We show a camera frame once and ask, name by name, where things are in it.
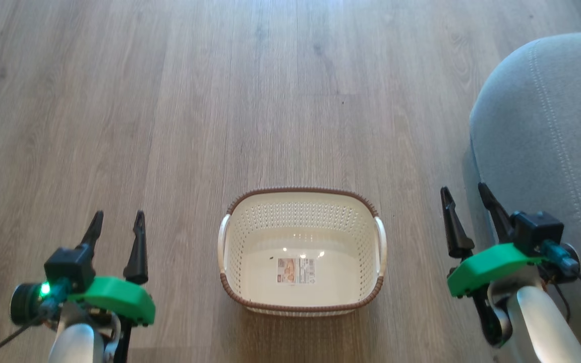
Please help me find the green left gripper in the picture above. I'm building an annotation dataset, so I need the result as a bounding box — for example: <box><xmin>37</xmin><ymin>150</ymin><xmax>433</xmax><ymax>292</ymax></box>
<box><xmin>68</xmin><ymin>210</ymin><xmax>156</xmax><ymax>325</ymax></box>

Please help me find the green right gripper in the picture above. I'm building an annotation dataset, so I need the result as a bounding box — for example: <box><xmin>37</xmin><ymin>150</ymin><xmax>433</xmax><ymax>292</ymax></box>
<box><xmin>440</xmin><ymin>182</ymin><xmax>544</xmax><ymax>298</ymax></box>

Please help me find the white plastic laundry basket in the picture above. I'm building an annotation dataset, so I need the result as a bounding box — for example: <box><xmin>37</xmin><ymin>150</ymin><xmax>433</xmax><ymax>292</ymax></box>
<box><xmin>217</xmin><ymin>188</ymin><xmax>388</xmax><ymax>317</ymax></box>

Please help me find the printed basket sticker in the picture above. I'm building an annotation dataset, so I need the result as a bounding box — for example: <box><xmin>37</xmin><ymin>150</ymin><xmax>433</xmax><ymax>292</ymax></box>
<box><xmin>277</xmin><ymin>258</ymin><xmax>317</xmax><ymax>285</ymax></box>

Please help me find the grey fabric sofa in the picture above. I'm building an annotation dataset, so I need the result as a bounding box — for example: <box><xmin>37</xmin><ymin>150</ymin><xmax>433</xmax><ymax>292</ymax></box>
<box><xmin>469</xmin><ymin>33</ymin><xmax>581</xmax><ymax>363</ymax></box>

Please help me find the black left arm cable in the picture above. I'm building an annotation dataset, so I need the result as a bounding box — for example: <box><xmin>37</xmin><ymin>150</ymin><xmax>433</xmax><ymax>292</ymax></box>
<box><xmin>0</xmin><ymin>310</ymin><xmax>46</xmax><ymax>360</ymax></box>

